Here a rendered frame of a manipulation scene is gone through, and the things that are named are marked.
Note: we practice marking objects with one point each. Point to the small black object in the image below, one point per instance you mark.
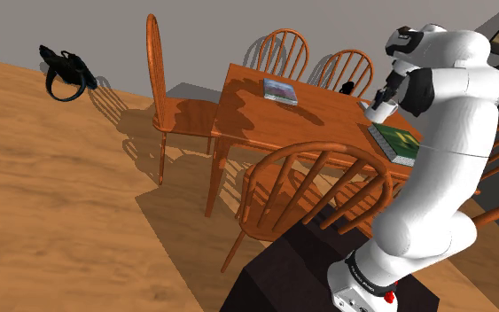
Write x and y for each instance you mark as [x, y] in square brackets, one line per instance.
[346, 87]

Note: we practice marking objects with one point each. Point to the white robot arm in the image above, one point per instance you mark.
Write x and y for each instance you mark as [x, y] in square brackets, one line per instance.
[452, 129]

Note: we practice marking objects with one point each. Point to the orange wooden dining table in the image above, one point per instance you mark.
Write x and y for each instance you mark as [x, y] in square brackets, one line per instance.
[270, 121]

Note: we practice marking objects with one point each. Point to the white cup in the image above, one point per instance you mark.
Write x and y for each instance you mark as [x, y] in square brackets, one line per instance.
[381, 113]

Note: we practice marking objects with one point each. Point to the blue picture book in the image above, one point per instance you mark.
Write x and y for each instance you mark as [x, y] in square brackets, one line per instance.
[280, 90]

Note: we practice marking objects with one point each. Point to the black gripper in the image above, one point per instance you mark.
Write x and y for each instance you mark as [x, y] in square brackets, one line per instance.
[392, 81]

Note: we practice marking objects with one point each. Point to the green book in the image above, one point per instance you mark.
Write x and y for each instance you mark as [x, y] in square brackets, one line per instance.
[398, 140]

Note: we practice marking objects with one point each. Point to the dark robot stand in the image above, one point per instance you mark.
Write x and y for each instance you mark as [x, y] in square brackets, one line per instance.
[283, 276]

